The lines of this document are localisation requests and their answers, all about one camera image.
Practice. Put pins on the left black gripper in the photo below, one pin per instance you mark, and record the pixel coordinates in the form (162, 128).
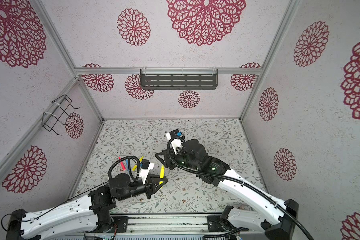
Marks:
(151, 184)

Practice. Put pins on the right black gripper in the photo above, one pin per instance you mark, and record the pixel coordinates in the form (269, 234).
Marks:
(166, 163)

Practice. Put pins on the yellow highlighter pen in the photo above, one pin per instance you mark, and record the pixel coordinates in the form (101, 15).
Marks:
(136, 166)
(162, 172)

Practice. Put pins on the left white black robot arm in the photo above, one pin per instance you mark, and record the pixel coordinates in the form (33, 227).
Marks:
(89, 213)

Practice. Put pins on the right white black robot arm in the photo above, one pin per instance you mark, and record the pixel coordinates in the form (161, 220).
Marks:
(274, 217)

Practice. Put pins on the pink highlighter pen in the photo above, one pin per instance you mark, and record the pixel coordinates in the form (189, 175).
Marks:
(123, 166)

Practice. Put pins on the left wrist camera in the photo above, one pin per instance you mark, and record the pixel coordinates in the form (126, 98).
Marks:
(146, 166)

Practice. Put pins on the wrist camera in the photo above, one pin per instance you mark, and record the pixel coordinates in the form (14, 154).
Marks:
(176, 138)
(146, 166)

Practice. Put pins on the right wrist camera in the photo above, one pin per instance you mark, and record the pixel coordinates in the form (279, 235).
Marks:
(176, 138)

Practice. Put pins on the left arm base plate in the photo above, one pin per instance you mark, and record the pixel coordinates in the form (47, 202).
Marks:
(119, 224)

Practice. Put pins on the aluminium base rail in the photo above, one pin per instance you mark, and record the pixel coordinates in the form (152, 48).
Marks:
(168, 223)

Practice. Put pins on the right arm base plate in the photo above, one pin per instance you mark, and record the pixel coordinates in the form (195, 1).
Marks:
(219, 224)

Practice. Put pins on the dark metal wall shelf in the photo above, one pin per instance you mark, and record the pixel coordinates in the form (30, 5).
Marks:
(179, 79)

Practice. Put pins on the black wire wall basket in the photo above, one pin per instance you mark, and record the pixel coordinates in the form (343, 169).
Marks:
(52, 117)

